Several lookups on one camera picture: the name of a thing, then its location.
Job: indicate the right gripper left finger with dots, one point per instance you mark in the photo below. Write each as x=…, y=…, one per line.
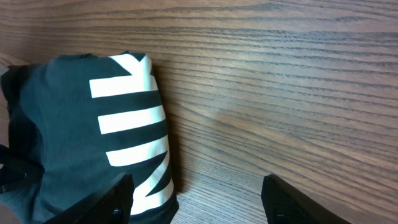
x=110, y=204

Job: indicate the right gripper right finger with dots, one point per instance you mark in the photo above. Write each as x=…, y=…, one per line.
x=284, y=204

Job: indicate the dark green t-shirt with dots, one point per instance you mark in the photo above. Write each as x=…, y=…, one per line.
x=83, y=120

